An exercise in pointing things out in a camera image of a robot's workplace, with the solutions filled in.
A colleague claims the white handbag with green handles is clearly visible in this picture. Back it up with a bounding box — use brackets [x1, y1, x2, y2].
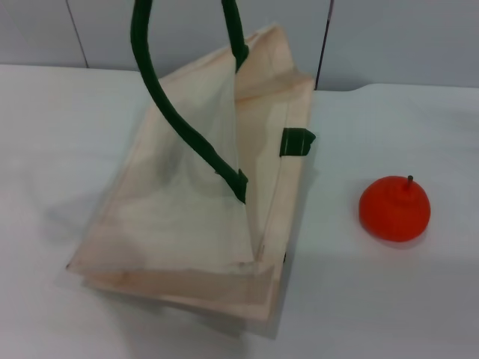
[66, 0, 316, 340]

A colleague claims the orange with dark stem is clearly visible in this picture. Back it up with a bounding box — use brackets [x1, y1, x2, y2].
[358, 174, 431, 243]

